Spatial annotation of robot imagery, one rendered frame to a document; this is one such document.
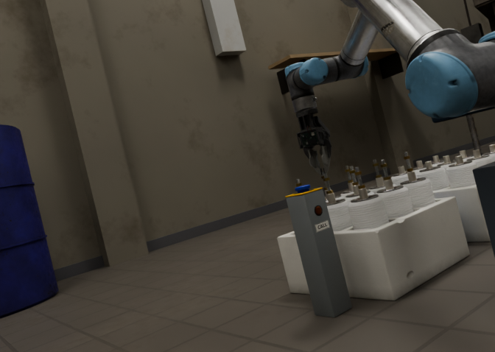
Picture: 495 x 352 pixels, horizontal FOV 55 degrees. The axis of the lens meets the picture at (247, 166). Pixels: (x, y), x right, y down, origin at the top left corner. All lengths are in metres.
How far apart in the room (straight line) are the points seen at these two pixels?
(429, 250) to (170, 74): 3.08
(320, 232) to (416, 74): 0.49
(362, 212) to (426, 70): 0.52
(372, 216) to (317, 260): 0.19
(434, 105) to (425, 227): 0.58
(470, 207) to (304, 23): 3.82
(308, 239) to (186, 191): 2.79
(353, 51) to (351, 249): 0.56
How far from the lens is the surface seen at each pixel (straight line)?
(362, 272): 1.30
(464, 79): 0.86
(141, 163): 3.79
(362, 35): 1.39
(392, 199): 1.37
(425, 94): 0.90
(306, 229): 1.20
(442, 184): 1.80
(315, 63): 1.43
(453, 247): 1.50
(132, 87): 3.92
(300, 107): 1.52
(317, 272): 1.22
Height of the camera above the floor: 0.39
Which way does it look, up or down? 1 degrees up
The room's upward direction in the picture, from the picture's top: 14 degrees counter-clockwise
